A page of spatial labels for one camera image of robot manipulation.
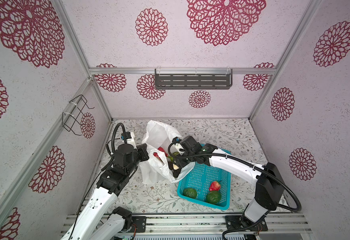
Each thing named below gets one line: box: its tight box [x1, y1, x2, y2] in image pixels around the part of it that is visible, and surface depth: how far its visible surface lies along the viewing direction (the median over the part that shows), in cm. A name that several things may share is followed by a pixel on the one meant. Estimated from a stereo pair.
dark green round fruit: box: [206, 190, 222, 205], surface depth 79 cm
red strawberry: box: [209, 181, 221, 192], surface depth 84 cm
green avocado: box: [183, 188, 197, 199], surface depth 81 cm
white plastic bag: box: [139, 120, 196, 185], surface depth 78 cm
